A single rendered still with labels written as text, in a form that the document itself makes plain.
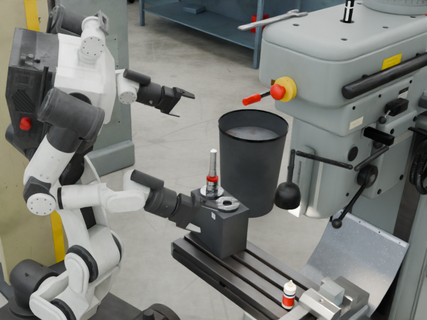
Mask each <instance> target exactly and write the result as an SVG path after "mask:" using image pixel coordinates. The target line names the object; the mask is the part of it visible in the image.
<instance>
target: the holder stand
mask: <svg viewBox="0 0 427 320"><path fill-rule="evenodd" d="M192 195H197V196H200V197H203V198H205V199H206V200H208V201H210V202H212V203H214V204H216V205H218V208H219V210H218V211H215V210H211V209H209V208H205V207H201V209H200V210H199V212H198V213H197V214H196V216H195V217H194V218H193V219H192V220H191V222H190V223H191V224H193V225H195V226H197V227H199V228H200V231H201V232H200V233H196V232H193V233H194V234H195V235H196V236H197V237H198V238H199V239H200V240H201V241H202V242H203V243H205V244H206V245H207V246H208V247H209V248H210V249H211V250H212V251H213V252H214V253H215V254H216V255H217V256H218V257H219V258H220V259H223V258H226V257H228V256H231V255H233V254H235V253H238V252H240V251H243V250H245V249H246V247H247V232H248V217H249V209H248V208H247V207H246V206H244V205H243V204H242V203H240V202H239V201H238V200H237V199H236V198H234V197H233V196H232V195H231V194H230V193H228V192H227V191H226V190H224V189H223V188H222V187H221V186H219V189H218V193H216V194H209V193H207V192H206V185H205V186H203V187H202V188H199V189H196V190H192V191H191V196H192Z"/></svg>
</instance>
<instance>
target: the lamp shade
mask: <svg viewBox="0 0 427 320"><path fill-rule="evenodd" d="M300 202H301V192H300V189H299V186H298V185H296V184H295V183H293V182H292V184H291V185H288V184H287V182H283V183H280V184H279V186H278V187H277V189H276V191H275V194H274V204H275V205H276V206H277V207H279V208H281V209H283V210H294V209H297V208H298V207H299V206H300Z"/></svg>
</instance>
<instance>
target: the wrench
mask: <svg viewBox="0 0 427 320"><path fill-rule="evenodd" d="M298 12H299V10H292V11H288V12H287V14H284V15H280V16H277V17H273V18H268V19H265V20H261V21H258V22H254V23H249V24H246V25H242V26H239V27H238V29H240V30H243V31H244V30H248V29H253V28H256V27H260V26H263V25H267V24H270V23H274V22H278V21H281V20H285V19H288V18H292V17H303V16H306V15H308V12H302V13H298Z"/></svg>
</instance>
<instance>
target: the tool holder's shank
mask: <svg viewBox="0 0 427 320"><path fill-rule="evenodd" d="M216 166H217V150H215V149H212V150H211V151H210V170H209V174H208V175H209V176H210V178H215V177H216V176H217V170H216Z"/></svg>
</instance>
